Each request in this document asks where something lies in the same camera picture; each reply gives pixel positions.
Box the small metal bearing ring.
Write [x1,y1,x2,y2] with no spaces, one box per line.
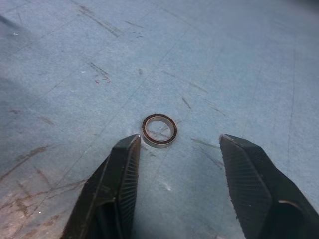
[141,114,179,149]

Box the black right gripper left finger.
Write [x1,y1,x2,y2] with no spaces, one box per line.
[61,134,142,239]

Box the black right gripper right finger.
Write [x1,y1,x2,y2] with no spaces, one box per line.
[219,133,319,239]

